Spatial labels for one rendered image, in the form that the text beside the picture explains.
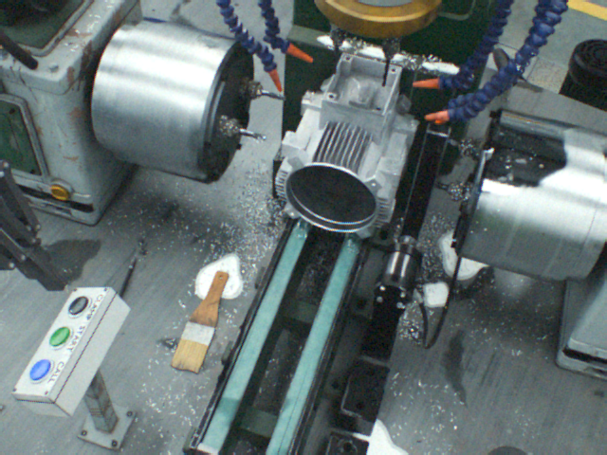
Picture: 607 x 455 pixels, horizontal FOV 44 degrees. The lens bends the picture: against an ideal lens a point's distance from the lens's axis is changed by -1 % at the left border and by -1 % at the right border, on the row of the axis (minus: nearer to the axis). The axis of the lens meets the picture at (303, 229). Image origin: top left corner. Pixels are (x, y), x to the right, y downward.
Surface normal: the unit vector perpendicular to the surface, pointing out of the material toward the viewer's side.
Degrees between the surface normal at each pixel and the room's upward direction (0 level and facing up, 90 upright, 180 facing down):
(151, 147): 85
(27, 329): 0
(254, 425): 0
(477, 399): 0
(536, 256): 85
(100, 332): 61
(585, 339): 89
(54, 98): 89
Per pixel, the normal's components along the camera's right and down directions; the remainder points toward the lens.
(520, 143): 0.00, -0.47
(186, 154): -0.30, 0.69
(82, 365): 0.86, -0.05
